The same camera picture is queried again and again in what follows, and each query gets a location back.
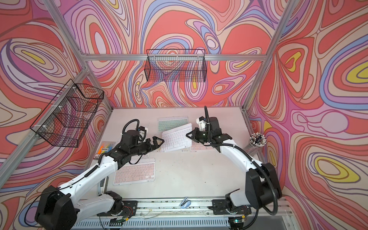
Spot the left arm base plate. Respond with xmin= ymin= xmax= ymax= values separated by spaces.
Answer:
xmin=97 ymin=200 xmax=138 ymax=218

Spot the pink keyboard left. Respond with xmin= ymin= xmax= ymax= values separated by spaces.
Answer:
xmin=131 ymin=153 xmax=150 ymax=162

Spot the pink keyboard right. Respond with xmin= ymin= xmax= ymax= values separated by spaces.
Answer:
xmin=190 ymin=142 xmax=213 ymax=152

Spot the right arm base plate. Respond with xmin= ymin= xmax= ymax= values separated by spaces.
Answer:
xmin=208 ymin=199 xmax=252 ymax=216

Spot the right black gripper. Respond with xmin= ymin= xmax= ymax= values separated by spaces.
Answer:
xmin=186 ymin=128 xmax=213 ymax=144

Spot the pink keyboard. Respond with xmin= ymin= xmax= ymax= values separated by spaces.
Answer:
xmin=131 ymin=153 xmax=150 ymax=162
xmin=190 ymin=142 xmax=213 ymax=152
xmin=113 ymin=158 xmax=155 ymax=186

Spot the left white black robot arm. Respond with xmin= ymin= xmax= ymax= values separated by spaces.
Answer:
xmin=34 ymin=130 xmax=165 ymax=230

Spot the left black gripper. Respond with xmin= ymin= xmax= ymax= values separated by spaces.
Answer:
xmin=130 ymin=136 xmax=165 ymax=158

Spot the blue white binder clip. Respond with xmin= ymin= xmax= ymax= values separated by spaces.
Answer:
xmin=179 ymin=197 xmax=191 ymax=209

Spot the colourful marker pack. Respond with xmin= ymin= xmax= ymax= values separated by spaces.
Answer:
xmin=94 ymin=141 xmax=117 ymax=160

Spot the black wire basket back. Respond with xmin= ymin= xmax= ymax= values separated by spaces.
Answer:
xmin=144 ymin=48 xmax=208 ymax=82

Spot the black wire basket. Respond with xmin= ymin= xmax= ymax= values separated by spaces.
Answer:
xmin=144 ymin=48 xmax=208 ymax=82
xmin=30 ymin=80 xmax=104 ymax=148

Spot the metal cup with pencils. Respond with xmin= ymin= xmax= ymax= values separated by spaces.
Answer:
xmin=245 ymin=132 xmax=266 ymax=157

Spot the green keyboard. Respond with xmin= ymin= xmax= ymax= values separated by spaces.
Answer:
xmin=157 ymin=116 xmax=189 ymax=133

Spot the pink keyboard front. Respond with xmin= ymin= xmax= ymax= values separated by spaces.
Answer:
xmin=113 ymin=158 xmax=155 ymax=186

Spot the white keyboard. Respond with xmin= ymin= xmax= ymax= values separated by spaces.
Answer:
xmin=160 ymin=123 xmax=192 ymax=152

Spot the black wire basket left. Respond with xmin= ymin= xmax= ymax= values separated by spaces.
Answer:
xmin=30 ymin=80 xmax=104 ymax=148

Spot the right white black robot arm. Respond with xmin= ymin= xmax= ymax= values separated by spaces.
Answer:
xmin=186 ymin=116 xmax=282 ymax=216

